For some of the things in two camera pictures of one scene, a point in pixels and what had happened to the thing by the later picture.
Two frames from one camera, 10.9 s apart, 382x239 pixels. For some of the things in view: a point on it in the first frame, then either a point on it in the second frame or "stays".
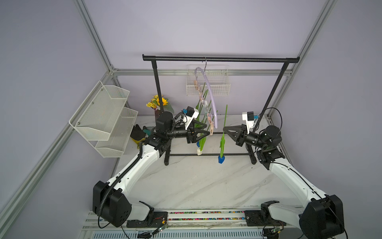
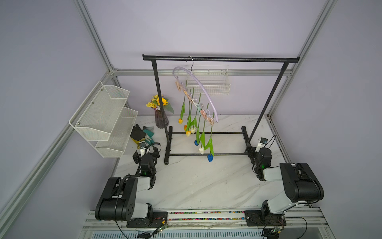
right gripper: x=239 y=137 → x=251 y=151
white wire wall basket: x=218 y=76 stays
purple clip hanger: x=211 y=122 → x=200 y=107
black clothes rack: x=152 y=59 stays
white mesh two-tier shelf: x=105 y=121 stays
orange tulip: x=197 y=105 → x=183 y=108
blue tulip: x=221 y=158 → x=210 y=145
